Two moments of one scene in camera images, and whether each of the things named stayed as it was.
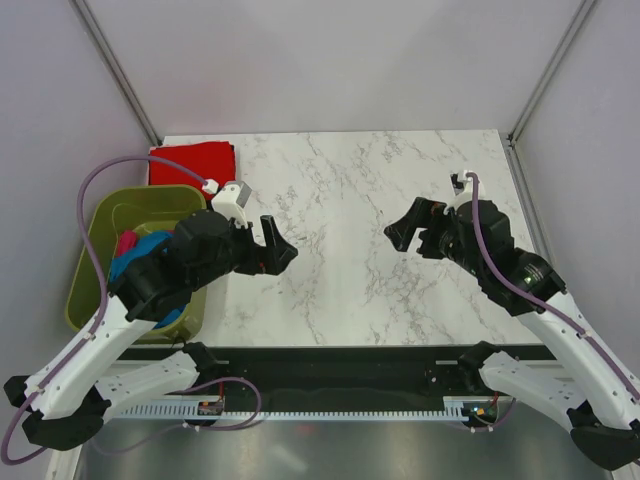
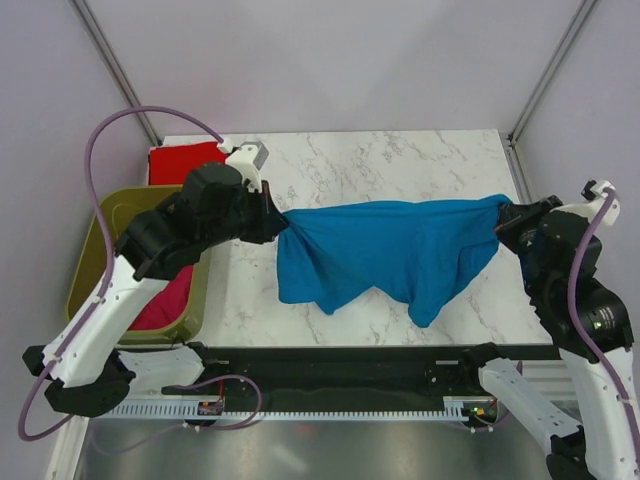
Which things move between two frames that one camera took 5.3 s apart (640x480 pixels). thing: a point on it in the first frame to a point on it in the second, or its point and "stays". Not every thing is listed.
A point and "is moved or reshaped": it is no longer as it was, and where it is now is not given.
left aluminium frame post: x=116 y=69 stays
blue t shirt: x=147 y=242 is moved or reshaped
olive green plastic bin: x=138 y=208 stays
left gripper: x=258 y=261 to x=272 y=218
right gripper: x=421 y=212 to x=511 y=216
